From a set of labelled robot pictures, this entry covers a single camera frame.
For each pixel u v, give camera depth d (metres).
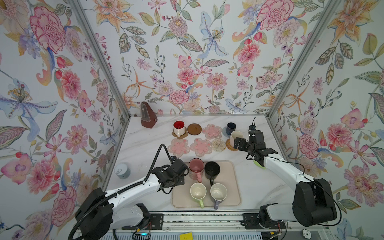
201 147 1.05
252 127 0.78
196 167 0.88
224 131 1.10
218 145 1.04
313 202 0.42
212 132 1.11
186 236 0.68
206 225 0.74
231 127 1.05
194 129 1.14
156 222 0.74
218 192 0.83
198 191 0.82
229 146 1.01
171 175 0.63
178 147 1.03
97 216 0.40
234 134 0.99
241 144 0.81
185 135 1.09
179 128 1.06
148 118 1.10
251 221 0.74
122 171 0.86
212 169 0.87
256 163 0.65
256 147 0.68
